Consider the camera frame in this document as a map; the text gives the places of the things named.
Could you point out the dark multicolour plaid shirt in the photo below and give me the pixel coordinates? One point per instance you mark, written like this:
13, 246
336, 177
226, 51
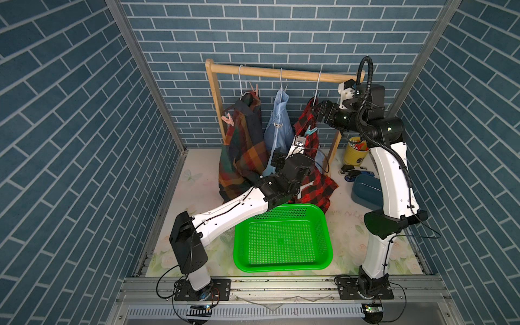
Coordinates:
244, 155

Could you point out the pink clothespin on sleeve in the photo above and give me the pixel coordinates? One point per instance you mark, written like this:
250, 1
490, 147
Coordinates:
227, 119

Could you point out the green plastic basket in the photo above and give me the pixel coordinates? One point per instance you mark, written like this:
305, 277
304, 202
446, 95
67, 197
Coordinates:
291, 237

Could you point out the wooden clothes rack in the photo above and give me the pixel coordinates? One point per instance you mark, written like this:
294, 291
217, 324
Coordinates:
213, 70

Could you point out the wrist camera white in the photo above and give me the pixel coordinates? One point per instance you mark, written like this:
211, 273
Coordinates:
298, 145
346, 91

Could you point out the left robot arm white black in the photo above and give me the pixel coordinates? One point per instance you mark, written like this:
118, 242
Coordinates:
191, 234

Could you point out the red black plaid shirt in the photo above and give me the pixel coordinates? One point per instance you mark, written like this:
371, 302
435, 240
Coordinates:
317, 188

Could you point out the yellow pen cup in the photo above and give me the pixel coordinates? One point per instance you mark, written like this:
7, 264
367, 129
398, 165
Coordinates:
355, 152

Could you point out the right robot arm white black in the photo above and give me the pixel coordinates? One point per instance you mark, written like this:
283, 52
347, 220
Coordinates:
362, 110

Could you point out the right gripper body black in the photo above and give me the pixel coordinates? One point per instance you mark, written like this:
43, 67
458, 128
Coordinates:
340, 120

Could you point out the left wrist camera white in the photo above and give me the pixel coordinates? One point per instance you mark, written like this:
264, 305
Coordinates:
298, 145

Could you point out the teal clothespin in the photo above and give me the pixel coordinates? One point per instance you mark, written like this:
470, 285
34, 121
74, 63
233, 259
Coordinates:
310, 130

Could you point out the teal storage box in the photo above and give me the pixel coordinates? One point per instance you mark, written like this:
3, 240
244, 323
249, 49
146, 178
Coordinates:
367, 192

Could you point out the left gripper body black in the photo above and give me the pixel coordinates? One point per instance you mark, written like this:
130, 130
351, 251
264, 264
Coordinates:
277, 158

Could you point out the blue black stapler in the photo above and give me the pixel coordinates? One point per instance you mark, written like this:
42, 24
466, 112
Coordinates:
351, 175

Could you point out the pink clothespin at collar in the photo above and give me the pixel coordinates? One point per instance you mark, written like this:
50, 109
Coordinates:
255, 89

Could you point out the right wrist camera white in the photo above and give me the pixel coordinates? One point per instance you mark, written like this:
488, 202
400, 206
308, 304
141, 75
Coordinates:
346, 91

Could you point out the light blue shirt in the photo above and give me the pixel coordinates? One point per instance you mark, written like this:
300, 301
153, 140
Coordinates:
279, 132

